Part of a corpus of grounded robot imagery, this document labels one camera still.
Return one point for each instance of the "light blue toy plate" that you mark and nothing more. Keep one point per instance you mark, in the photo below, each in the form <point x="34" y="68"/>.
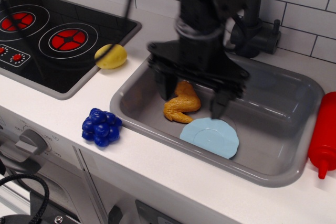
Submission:
<point x="213" y="135"/>

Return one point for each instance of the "toy chicken wing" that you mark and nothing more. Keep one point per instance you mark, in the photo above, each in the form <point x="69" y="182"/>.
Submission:
<point x="186" y="101"/>

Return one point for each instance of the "grey toy sink basin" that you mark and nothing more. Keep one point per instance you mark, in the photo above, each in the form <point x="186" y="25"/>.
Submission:
<point x="274" y="120"/>

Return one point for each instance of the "dark grey toy faucet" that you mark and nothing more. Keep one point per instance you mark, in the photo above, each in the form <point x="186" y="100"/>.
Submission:
<point x="250" y="36"/>

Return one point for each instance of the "white toy oven front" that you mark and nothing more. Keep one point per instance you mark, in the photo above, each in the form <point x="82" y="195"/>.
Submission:
<point x="71" y="199"/>

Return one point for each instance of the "blue toy blueberry cluster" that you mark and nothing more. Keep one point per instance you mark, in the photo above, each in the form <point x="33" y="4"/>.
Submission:
<point x="101" y="127"/>

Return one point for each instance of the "yellow toy potato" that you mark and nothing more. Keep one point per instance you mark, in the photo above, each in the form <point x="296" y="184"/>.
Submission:
<point x="110" y="56"/>

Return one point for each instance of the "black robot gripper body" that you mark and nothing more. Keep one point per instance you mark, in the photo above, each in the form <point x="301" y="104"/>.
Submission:
<point x="199" y="58"/>

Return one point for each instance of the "black toy stove top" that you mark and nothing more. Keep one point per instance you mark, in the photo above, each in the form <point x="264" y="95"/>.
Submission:
<point x="49" y="45"/>

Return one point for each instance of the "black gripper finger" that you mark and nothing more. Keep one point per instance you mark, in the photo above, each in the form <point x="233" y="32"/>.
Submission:
<point x="166" y="83"/>
<point x="220" y="102"/>

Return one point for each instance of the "red ketchup bottle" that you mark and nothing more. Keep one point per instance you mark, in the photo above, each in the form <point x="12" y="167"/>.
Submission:
<point x="322" y="147"/>

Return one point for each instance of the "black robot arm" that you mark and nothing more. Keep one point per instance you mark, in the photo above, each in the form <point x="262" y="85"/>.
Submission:
<point x="207" y="15"/>

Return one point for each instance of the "grey oven knob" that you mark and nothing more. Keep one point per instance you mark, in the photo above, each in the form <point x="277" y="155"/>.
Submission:
<point x="31" y="143"/>

